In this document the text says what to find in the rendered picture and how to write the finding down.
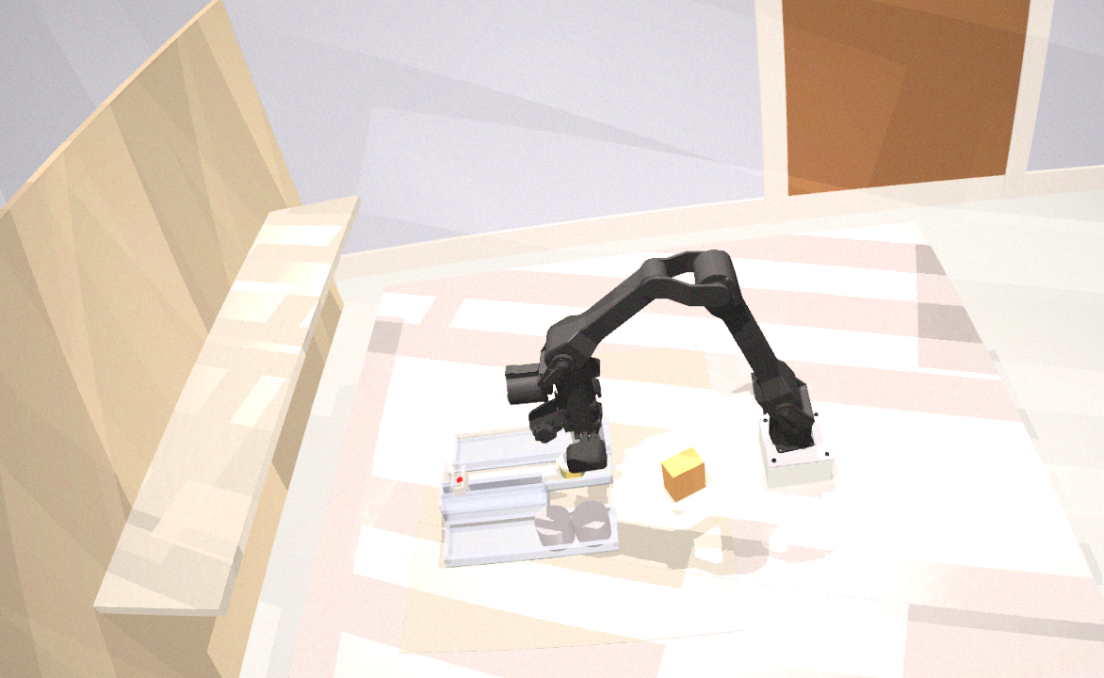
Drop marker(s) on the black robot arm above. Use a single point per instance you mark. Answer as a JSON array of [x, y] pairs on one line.
[[566, 357]]

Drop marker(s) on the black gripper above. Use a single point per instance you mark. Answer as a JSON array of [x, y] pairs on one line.
[[590, 453]]

